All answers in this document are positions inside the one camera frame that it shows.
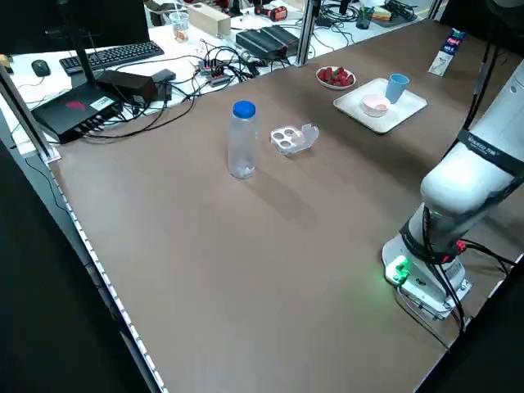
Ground black base cables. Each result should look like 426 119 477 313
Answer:
395 241 515 349

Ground black ribbed device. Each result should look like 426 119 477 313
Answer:
235 25 300 58

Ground aluminium frame bar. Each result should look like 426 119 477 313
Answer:
0 61 61 164

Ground white rectangular tray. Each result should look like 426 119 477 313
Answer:
332 77 429 135

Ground grey usb hub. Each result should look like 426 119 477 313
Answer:
198 56 233 87

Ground red black power tool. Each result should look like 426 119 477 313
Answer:
255 4 290 21

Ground pile of red strawberries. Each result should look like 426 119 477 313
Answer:
318 66 355 87

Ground blue white milk carton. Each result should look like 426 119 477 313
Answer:
427 27 468 78

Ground clear bottle with blue cap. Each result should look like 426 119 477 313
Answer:
227 100 259 180

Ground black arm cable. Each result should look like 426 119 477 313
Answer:
464 38 505 132

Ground black keyboard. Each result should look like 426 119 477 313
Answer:
59 40 165 75

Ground white round plate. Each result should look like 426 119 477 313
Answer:
315 65 357 91

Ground aluminium camera post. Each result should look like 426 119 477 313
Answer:
295 0 319 66

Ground clear plastic drinking cup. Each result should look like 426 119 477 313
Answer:
168 11 190 43

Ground blue plastic cup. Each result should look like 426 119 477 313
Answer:
385 73 410 106

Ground pale wooden box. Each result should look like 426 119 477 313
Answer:
186 4 233 39

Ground black power brick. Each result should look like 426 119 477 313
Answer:
97 69 159 103

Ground black computer monitor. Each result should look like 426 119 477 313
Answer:
0 0 151 89

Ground black box with red logo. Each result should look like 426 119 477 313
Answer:
31 84 126 145

